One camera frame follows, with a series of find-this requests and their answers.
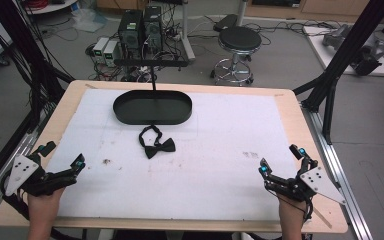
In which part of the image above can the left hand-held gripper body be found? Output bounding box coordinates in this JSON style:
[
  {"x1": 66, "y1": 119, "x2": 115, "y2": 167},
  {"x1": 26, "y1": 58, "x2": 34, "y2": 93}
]
[{"x1": 5, "y1": 154, "x2": 78, "y2": 198}]

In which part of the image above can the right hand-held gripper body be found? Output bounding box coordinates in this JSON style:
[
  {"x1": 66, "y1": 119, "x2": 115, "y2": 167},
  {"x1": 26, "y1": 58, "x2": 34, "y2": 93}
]
[{"x1": 264, "y1": 166, "x2": 347, "y2": 205}]

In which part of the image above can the black bow tie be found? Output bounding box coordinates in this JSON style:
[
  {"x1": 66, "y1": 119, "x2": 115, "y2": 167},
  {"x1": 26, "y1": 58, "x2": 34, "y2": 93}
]
[{"x1": 138, "y1": 124, "x2": 177, "y2": 160}]

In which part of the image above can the black crossbar stand with tray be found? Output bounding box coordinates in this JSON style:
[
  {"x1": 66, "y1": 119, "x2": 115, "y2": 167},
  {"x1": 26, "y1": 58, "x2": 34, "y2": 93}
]
[{"x1": 112, "y1": 58, "x2": 194, "y2": 127}]

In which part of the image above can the person's left hand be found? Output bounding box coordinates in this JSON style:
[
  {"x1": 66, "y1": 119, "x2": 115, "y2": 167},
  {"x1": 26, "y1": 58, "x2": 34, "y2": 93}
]
[{"x1": 27, "y1": 187, "x2": 66, "y2": 229}]

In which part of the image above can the person's right hand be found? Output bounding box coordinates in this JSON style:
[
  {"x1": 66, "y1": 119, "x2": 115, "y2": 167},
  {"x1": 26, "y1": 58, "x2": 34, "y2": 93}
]
[{"x1": 277, "y1": 193, "x2": 307, "y2": 231}]

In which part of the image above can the wooden table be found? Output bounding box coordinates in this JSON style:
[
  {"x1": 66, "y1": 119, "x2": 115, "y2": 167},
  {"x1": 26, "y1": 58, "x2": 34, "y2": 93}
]
[{"x1": 0, "y1": 79, "x2": 349, "y2": 235}]

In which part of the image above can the white felt mat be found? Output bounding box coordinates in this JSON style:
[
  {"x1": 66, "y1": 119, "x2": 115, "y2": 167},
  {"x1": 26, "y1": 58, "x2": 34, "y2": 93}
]
[{"x1": 45, "y1": 87, "x2": 298, "y2": 223}]

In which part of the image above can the white floor platform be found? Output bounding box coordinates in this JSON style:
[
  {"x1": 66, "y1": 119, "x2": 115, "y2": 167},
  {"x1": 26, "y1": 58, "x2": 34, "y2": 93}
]
[{"x1": 302, "y1": 25, "x2": 384, "y2": 78}]

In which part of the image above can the white power supply unit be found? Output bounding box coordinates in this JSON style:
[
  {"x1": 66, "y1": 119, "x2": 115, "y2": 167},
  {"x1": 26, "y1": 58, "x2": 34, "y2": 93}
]
[
  {"x1": 103, "y1": 40, "x2": 120, "y2": 68},
  {"x1": 92, "y1": 36, "x2": 110, "y2": 65}
]

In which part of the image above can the black and grey machine part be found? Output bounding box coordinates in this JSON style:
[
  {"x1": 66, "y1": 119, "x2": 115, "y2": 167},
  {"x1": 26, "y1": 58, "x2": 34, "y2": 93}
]
[{"x1": 350, "y1": 39, "x2": 384, "y2": 77}]

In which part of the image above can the black round stool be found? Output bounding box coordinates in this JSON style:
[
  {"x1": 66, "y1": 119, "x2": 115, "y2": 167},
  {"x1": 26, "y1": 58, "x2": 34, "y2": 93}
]
[{"x1": 209, "y1": 25, "x2": 263, "y2": 87}]

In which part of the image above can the clear plastic bag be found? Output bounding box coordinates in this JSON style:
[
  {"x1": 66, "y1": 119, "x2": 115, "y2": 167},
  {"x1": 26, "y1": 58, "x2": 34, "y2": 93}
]
[{"x1": 70, "y1": 7, "x2": 108, "y2": 34}]

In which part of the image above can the black computer tower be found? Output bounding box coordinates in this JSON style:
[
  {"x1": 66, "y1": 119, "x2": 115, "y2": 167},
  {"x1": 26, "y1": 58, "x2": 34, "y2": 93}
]
[
  {"x1": 117, "y1": 9, "x2": 145, "y2": 60},
  {"x1": 142, "y1": 5, "x2": 164, "y2": 52}
]

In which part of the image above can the white round table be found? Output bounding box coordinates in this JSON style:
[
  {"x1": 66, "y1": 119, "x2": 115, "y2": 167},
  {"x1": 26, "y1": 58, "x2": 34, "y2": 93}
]
[{"x1": 22, "y1": 0, "x2": 80, "y2": 16}]

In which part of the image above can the grey metal table leg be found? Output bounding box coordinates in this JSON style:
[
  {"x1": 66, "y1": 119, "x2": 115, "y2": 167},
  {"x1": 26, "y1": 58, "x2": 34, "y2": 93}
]
[
  {"x1": 235, "y1": 0, "x2": 250, "y2": 28},
  {"x1": 179, "y1": 0, "x2": 197, "y2": 63}
]

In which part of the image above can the aluminium rail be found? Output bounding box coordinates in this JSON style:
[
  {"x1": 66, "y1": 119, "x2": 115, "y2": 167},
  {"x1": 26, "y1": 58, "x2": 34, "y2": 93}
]
[
  {"x1": 300, "y1": 102, "x2": 375, "y2": 240},
  {"x1": 0, "y1": 101, "x2": 58, "y2": 223}
]

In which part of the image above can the black frame post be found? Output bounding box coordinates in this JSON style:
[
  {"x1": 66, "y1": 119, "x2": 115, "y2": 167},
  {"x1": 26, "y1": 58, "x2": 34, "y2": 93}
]
[
  {"x1": 0, "y1": 0, "x2": 75, "y2": 136},
  {"x1": 292, "y1": 0, "x2": 384, "y2": 145}
]

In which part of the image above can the tangle of floor cables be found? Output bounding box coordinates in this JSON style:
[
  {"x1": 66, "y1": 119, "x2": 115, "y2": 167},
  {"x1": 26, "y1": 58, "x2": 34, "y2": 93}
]
[{"x1": 193, "y1": 14, "x2": 343, "y2": 46}]

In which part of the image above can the red cable coil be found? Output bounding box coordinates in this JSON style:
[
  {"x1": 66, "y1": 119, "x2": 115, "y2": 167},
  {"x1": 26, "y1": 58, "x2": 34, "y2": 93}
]
[{"x1": 25, "y1": 0, "x2": 50, "y2": 10}]

